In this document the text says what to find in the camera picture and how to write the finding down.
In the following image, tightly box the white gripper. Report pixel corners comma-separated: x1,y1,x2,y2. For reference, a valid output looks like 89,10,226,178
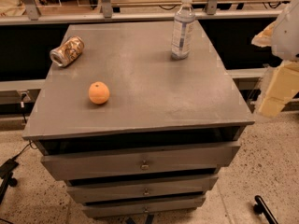
251,0,299,118

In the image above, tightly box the clear plastic water bottle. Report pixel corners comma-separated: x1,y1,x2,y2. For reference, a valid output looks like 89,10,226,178
171,0,195,60

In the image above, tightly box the black stand leg right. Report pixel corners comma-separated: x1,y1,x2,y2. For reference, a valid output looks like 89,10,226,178
253,195,278,224

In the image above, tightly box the black stand leg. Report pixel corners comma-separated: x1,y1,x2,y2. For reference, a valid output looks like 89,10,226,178
0,159,19,203
253,195,278,224

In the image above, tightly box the middle grey drawer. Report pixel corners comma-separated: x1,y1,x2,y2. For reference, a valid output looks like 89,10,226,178
67,175,218,203

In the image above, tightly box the grey drawer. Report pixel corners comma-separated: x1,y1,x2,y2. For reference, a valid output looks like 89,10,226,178
41,141,240,180
82,195,206,218
67,175,218,203

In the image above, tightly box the grey drawer cabinet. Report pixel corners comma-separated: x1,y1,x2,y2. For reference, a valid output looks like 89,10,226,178
23,21,253,207

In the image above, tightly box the orange fruit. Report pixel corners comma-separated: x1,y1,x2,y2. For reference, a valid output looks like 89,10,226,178
88,81,110,105

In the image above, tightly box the crushed gold soda can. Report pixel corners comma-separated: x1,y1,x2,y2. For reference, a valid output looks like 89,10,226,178
50,36,84,67

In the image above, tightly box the top grey drawer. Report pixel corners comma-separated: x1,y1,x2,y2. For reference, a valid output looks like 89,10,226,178
41,141,240,180

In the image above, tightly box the bottom grey drawer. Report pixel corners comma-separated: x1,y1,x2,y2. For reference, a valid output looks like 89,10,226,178
82,195,206,218

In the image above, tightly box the grey metal railing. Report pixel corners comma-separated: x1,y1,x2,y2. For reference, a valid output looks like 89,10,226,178
0,0,291,25

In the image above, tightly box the black stand leg left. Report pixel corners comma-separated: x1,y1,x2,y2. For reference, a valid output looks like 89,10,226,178
0,159,19,203

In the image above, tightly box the black power cable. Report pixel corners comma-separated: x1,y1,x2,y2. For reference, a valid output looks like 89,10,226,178
12,91,39,161

